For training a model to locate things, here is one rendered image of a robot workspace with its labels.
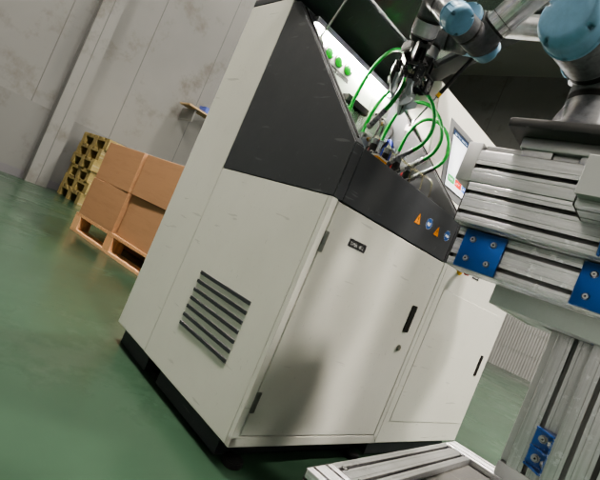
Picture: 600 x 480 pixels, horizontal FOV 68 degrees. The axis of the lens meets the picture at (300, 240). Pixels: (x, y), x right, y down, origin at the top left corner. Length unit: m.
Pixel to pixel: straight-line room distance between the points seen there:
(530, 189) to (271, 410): 0.87
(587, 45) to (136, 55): 7.62
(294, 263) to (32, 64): 6.79
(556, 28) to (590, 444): 0.79
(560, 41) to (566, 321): 0.53
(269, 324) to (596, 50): 0.93
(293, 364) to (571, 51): 0.97
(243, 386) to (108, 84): 7.10
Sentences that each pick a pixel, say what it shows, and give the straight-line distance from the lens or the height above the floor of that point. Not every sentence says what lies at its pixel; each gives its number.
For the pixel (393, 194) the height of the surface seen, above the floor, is 0.89.
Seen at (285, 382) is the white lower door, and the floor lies 0.27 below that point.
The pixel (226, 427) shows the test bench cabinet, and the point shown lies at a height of 0.11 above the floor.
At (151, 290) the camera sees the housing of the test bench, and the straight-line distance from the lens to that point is 1.78.
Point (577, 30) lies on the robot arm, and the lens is 0.98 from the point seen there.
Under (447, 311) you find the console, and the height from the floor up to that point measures 0.62.
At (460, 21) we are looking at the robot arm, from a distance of 1.30.
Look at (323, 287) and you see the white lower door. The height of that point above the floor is 0.55.
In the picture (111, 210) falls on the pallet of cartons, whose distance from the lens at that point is 3.92.
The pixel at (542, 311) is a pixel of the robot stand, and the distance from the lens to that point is 1.06.
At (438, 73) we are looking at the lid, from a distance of 2.14.
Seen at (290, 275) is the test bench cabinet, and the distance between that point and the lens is 1.20.
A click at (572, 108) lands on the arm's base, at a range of 1.06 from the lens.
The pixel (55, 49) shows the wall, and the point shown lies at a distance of 7.80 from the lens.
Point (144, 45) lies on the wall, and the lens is 8.29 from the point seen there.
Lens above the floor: 0.62
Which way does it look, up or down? 1 degrees up
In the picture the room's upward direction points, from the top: 23 degrees clockwise
